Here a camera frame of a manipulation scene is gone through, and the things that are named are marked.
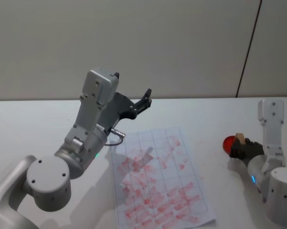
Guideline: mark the white table cloth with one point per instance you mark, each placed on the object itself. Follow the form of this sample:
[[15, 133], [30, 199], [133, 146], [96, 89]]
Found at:
[[50, 124]]

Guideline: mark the small wooden stamp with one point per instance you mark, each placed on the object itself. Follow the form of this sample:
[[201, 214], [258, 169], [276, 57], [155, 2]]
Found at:
[[240, 138]]

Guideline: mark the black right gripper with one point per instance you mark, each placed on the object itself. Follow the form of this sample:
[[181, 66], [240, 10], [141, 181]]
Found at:
[[254, 151]]

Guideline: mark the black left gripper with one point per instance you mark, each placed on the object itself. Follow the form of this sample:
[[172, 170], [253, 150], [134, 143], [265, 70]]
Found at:
[[123, 105]]

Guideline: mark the thin dark wall strip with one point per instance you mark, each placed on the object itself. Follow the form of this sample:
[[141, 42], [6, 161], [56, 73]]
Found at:
[[249, 48]]

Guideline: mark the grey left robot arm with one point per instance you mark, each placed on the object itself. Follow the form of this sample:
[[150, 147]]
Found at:
[[47, 181]]

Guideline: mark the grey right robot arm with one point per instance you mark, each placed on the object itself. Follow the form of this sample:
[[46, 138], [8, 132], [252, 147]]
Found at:
[[277, 181]]

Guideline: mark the white paper sheet red stamps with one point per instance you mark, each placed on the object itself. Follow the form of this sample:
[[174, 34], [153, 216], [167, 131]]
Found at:
[[162, 181]]

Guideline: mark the round red ink pad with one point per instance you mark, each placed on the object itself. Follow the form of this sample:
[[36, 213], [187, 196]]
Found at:
[[228, 144]]

